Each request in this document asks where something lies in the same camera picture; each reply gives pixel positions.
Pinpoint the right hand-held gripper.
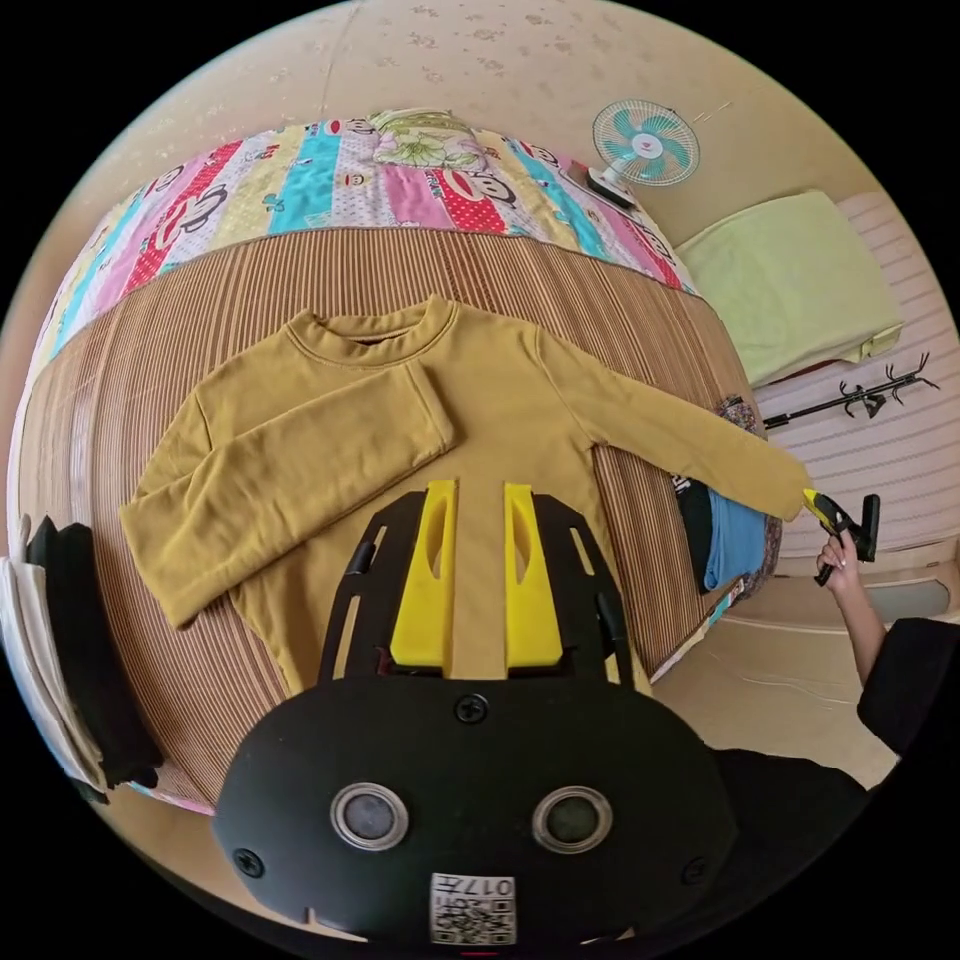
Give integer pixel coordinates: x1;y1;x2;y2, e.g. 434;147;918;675
801;488;865;588

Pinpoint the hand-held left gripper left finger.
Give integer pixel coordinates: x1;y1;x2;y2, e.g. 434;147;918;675
389;479;457;669

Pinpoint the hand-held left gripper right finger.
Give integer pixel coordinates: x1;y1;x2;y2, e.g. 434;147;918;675
503;483;565;669

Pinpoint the mustard brown long sleeve shirt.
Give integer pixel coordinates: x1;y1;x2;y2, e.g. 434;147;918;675
118;293;816;695

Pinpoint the person's right forearm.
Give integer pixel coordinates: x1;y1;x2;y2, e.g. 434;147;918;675
833;577;892;690

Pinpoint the person's right hand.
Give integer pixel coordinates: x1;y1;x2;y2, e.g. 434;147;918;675
817;535;858;595

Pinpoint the blue and black pile of clothes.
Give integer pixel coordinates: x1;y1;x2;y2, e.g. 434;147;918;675
673;397;785;603

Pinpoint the black coat rack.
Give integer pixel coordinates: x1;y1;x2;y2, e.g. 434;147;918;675
762;362;941;431

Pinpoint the person's body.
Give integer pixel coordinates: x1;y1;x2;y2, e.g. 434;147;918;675
704;617;960;901

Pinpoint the light green cloth cover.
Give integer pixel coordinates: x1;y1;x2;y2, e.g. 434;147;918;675
677;190;907;391

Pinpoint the black and white pile of clothes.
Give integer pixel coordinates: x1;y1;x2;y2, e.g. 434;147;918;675
0;515;163;805

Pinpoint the bed with mat and quilt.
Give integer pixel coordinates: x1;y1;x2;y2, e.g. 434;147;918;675
7;112;785;819

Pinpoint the white and teal fan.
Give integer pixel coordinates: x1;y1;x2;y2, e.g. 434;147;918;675
584;101;701;208

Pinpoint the floral pillow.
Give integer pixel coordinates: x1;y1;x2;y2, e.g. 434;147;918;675
372;110;483;169

